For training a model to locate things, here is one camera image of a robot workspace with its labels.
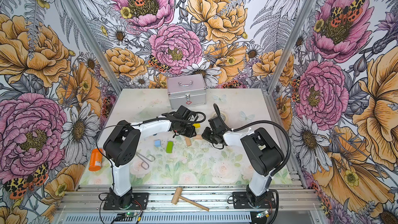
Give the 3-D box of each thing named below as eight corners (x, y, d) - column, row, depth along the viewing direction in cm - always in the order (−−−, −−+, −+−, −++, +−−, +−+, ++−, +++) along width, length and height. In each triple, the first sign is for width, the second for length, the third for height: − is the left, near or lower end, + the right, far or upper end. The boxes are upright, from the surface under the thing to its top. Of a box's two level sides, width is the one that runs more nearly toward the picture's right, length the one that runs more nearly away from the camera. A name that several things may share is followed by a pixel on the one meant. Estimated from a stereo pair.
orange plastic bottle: (91, 172, 85) (86, 169, 81) (96, 152, 92) (91, 148, 88) (101, 170, 86) (96, 167, 82) (104, 150, 93) (100, 147, 89)
